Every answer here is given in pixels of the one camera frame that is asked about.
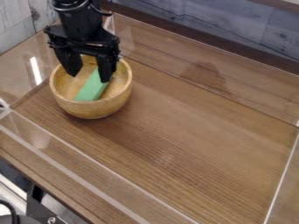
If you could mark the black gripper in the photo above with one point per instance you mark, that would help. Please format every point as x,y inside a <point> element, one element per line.
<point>81,35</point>

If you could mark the green rectangular stick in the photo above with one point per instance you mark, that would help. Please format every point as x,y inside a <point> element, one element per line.
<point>93,88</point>

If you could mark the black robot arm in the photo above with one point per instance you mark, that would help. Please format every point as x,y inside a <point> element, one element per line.
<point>77,4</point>

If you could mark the wooden bowl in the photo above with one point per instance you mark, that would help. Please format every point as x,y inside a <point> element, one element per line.
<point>66,87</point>

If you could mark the clear acrylic corner bracket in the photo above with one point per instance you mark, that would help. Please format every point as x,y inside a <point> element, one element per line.
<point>109,25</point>

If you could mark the clear acrylic tray wall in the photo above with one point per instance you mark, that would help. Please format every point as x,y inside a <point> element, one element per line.
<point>102,196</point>

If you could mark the black table frame bracket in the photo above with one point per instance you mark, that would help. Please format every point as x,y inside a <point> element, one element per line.
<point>37,210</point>

